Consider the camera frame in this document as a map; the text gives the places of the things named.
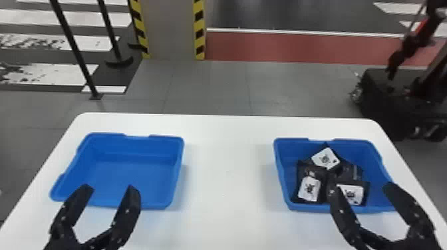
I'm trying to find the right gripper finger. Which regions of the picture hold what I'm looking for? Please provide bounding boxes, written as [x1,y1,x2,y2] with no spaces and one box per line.
[327,186,396,250]
[382,182,443,250]

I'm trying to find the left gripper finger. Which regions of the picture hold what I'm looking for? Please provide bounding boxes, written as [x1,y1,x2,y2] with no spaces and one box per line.
[83,184,142,250]
[43,184,95,250]

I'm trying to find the black part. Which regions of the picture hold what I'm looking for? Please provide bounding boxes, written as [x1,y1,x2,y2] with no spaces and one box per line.
[291,160,329,205]
[309,143,345,172]
[327,181,371,207]
[334,162,366,187]

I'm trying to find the blue tray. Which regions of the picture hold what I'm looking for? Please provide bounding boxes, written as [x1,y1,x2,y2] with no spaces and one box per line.
[49,132,185,211]
[273,137,396,214]

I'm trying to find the yellow black striped post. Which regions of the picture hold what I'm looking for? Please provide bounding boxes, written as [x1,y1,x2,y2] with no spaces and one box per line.
[127,0,152,59]
[192,0,207,61]

